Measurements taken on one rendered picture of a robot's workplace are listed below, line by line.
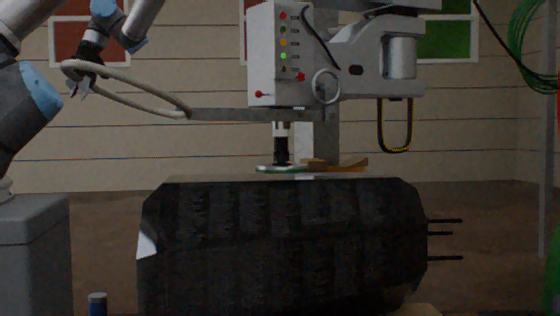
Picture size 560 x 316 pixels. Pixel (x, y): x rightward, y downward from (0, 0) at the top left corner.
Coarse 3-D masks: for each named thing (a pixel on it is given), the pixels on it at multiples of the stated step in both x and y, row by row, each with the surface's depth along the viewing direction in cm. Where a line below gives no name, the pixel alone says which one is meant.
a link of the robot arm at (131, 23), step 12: (144, 0) 170; (156, 0) 168; (132, 12) 180; (144, 12) 175; (156, 12) 176; (120, 24) 194; (132, 24) 184; (144, 24) 182; (120, 36) 194; (132, 36) 190; (144, 36) 194; (132, 48) 195
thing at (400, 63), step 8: (384, 40) 252; (392, 40) 250; (400, 40) 249; (408, 40) 250; (384, 48) 252; (392, 48) 250; (400, 48) 249; (408, 48) 250; (384, 56) 253; (392, 56) 250; (400, 56) 249; (408, 56) 250; (384, 64) 253; (392, 64) 251; (400, 64) 250; (408, 64) 250; (384, 72) 253; (392, 72) 251; (400, 72) 250; (408, 72) 251
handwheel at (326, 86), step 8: (320, 72) 217; (328, 72) 219; (312, 80) 217; (320, 80) 218; (336, 80) 222; (312, 88) 216; (320, 88) 221; (328, 88) 219; (328, 96) 220; (336, 96) 222; (320, 104) 219; (328, 104) 220
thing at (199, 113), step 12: (192, 108) 202; (204, 108) 204; (216, 108) 206; (228, 108) 209; (240, 108) 212; (252, 108) 214; (216, 120) 219; (228, 120) 222; (240, 120) 212; (252, 120) 215; (264, 120) 217; (276, 120) 220; (288, 120) 223; (300, 120) 226; (312, 120) 229; (324, 120) 232
